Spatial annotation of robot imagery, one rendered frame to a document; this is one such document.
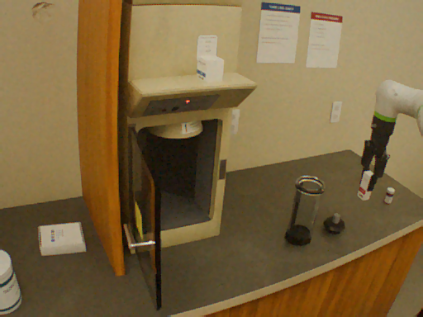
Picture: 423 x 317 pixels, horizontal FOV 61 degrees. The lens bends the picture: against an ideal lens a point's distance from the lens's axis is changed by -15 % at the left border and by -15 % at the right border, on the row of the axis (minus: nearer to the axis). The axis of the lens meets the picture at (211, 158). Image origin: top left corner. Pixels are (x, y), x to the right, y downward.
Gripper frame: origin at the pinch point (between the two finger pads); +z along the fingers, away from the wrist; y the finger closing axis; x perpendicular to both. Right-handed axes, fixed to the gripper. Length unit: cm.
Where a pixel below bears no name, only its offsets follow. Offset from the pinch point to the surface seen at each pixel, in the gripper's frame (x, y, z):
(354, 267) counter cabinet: -5.5, 13.4, 31.8
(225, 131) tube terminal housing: -58, -10, -19
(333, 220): -14.4, 1.4, 14.6
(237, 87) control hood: -61, 1, -36
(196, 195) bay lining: -60, -21, 10
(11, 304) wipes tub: -128, 14, 17
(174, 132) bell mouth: -73, -11, -19
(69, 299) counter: -111, 11, 20
